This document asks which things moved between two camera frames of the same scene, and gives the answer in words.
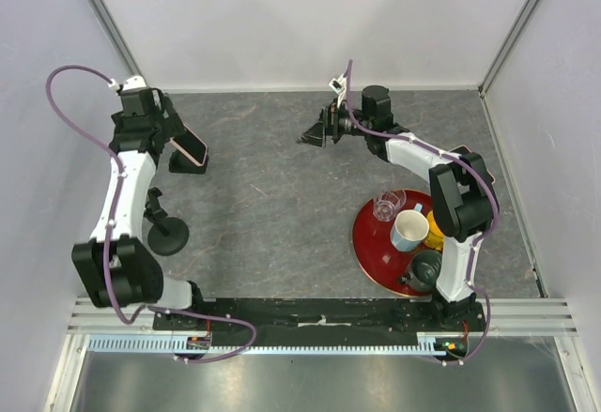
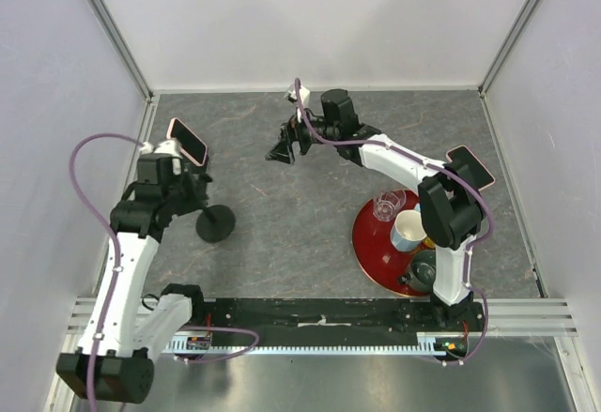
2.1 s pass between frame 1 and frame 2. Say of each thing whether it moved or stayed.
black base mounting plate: stayed
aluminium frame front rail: stayed
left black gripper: moved
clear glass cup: stayed
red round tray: stayed
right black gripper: moved
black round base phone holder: moved
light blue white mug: stayed
